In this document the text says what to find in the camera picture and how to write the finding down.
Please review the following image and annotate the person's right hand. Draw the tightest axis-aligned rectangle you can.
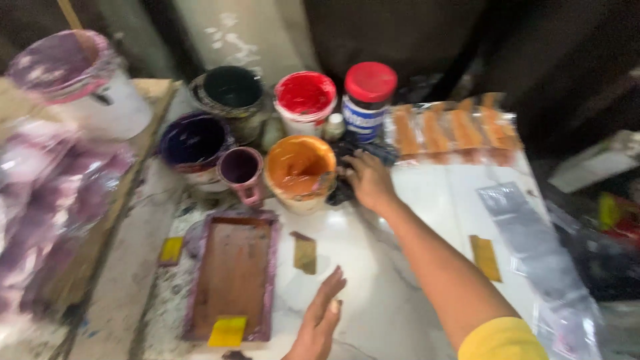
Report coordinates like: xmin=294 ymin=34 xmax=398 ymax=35
xmin=341 ymin=149 xmax=399 ymax=214

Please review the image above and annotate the person's left hand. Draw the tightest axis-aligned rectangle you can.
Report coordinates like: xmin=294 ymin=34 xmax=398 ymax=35
xmin=281 ymin=265 xmax=348 ymax=360

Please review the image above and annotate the dark cloth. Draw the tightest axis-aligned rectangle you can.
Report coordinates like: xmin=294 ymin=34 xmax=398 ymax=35
xmin=326 ymin=137 xmax=399 ymax=207

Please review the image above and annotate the small white-capped bottle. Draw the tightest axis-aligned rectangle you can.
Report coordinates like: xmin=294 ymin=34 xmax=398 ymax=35
xmin=323 ymin=113 xmax=347 ymax=142

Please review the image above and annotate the orange paint container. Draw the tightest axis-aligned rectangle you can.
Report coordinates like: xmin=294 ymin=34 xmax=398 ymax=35
xmin=263 ymin=135 xmax=339 ymax=216

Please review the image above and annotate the red-lidded jar with blue label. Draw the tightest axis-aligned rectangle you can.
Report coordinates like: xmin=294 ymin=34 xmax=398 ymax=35
xmin=341 ymin=61 xmax=399 ymax=145

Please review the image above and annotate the red paint container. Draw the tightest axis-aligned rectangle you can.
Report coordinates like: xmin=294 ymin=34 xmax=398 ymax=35
xmin=273 ymin=71 xmax=339 ymax=139

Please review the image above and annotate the olive card with purple edge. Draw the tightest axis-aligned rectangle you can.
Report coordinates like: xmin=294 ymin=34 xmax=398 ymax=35
xmin=290 ymin=230 xmax=318 ymax=276

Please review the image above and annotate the plastic sheet with orange prints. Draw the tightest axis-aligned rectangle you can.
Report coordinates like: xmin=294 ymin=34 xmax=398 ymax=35
xmin=384 ymin=92 xmax=524 ymax=167

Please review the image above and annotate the pink mug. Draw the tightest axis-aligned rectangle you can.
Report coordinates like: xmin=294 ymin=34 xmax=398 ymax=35
xmin=216 ymin=146 xmax=266 ymax=209

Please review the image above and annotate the black paint container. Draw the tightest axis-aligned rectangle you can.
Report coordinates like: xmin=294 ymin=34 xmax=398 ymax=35
xmin=188 ymin=65 xmax=269 ymax=144

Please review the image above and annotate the purple paint bucket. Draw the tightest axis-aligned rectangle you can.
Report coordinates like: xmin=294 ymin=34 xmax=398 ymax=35
xmin=158 ymin=111 xmax=236 ymax=194

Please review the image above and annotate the mustard yellow card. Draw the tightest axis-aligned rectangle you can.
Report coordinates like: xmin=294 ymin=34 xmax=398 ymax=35
xmin=468 ymin=234 xmax=503 ymax=284

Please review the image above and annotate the clear plastic strip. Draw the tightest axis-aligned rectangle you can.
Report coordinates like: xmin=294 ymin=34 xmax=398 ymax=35
xmin=475 ymin=182 xmax=607 ymax=360

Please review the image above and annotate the small yellow card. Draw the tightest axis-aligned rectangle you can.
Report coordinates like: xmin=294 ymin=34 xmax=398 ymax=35
xmin=158 ymin=236 xmax=185 ymax=266

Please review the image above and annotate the bright yellow card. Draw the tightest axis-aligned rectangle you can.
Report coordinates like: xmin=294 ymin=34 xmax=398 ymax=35
xmin=207 ymin=315 xmax=249 ymax=349

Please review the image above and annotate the yellow sleeve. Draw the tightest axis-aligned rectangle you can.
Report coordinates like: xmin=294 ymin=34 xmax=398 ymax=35
xmin=457 ymin=316 xmax=551 ymax=360

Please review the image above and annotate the white box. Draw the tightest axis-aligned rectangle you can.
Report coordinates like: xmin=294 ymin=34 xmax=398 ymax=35
xmin=547 ymin=129 xmax=640 ymax=194

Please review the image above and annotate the purple-stained white bucket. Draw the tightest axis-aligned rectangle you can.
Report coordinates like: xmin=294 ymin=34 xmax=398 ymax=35
xmin=5 ymin=29 xmax=153 ymax=144

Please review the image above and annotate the heap of bags and packets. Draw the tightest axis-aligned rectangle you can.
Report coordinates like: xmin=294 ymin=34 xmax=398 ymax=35
xmin=547 ymin=191 xmax=640 ymax=303

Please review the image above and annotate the purple-stained plastic sheet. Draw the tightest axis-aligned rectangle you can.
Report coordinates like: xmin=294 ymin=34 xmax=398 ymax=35
xmin=0 ymin=117 xmax=137 ymax=322

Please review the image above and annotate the wooden stick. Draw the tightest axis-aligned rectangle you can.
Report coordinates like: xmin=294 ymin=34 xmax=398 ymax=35
xmin=56 ymin=0 xmax=87 ymax=34

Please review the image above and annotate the purple-edged screen printing frame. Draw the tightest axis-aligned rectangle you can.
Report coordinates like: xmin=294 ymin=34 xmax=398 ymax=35
xmin=180 ymin=209 xmax=280 ymax=344

